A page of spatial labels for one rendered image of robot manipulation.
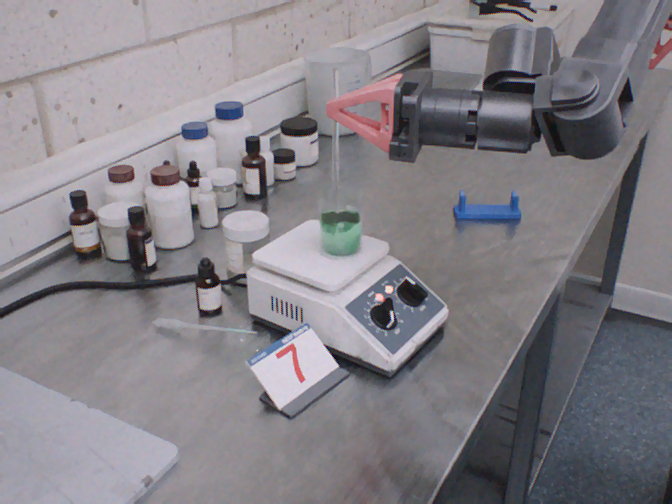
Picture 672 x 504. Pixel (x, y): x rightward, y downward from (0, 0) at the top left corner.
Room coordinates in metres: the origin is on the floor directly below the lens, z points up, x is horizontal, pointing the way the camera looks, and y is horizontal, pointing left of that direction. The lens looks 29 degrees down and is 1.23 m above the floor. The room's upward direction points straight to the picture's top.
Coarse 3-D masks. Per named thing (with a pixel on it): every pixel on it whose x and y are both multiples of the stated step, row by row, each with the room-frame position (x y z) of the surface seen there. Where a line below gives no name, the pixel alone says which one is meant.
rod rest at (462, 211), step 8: (512, 192) 1.01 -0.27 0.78; (464, 200) 0.99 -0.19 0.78; (512, 200) 1.01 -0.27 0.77; (456, 208) 1.01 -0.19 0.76; (464, 208) 0.99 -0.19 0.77; (472, 208) 1.01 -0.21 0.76; (480, 208) 1.01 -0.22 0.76; (488, 208) 1.01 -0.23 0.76; (496, 208) 1.01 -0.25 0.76; (504, 208) 1.01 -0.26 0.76; (512, 208) 1.00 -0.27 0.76; (456, 216) 0.99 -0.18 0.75; (464, 216) 0.99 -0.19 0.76; (472, 216) 0.99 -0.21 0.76; (480, 216) 0.99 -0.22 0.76; (488, 216) 0.99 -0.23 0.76; (496, 216) 0.99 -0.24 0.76; (504, 216) 0.99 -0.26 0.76; (512, 216) 0.99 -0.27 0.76; (520, 216) 0.99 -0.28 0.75
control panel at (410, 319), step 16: (400, 272) 0.72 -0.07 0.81; (368, 288) 0.68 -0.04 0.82; (384, 288) 0.69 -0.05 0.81; (352, 304) 0.65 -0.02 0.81; (368, 304) 0.66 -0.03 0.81; (400, 304) 0.67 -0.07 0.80; (432, 304) 0.69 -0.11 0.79; (368, 320) 0.64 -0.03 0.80; (400, 320) 0.65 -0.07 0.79; (416, 320) 0.66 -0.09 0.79; (384, 336) 0.62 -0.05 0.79; (400, 336) 0.63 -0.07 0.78
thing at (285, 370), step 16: (304, 336) 0.63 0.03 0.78; (288, 352) 0.61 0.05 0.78; (304, 352) 0.62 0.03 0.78; (320, 352) 0.62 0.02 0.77; (256, 368) 0.58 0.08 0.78; (272, 368) 0.59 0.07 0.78; (288, 368) 0.59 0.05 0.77; (304, 368) 0.60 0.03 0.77; (320, 368) 0.61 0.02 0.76; (272, 384) 0.57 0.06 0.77; (288, 384) 0.58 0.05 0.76
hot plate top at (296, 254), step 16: (304, 224) 0.79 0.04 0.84; (288, 240) 0.75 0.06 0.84; (304, 240) 0.75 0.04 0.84; (368, 240) 0.75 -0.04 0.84; (256, 256) 0.71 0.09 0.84; (272, 256) 0.71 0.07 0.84; (288, 256) 0.71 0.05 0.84; (304, 256) 0.71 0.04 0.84; (320, 256) 0.71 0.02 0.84; (368, 256) 0.71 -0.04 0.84; (288, 272) 0.68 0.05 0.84; (304, 272) 0.68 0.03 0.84; (320, 272) 0.68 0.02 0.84; (336, 272) 0.68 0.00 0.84; (352, 272) 0.68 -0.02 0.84; (336, 288) 0.65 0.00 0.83
